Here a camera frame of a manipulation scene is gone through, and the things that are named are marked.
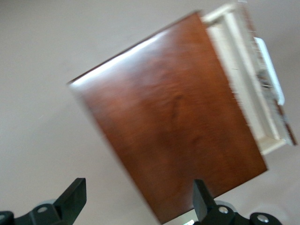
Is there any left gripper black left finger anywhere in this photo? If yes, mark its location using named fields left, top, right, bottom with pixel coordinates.
left=14, top=177, right=87, bottom=225

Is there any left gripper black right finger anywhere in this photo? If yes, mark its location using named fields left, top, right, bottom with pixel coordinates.
left=192, top=179, right=249, bottom=225

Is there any wooden drawer with white handle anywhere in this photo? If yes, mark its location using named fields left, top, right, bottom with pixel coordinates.
left=201, top=2, right=299, bottom=156

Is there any dark brown wooden cabinet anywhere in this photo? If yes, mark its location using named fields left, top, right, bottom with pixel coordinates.
left=67, top=10, right=268, bottom=225

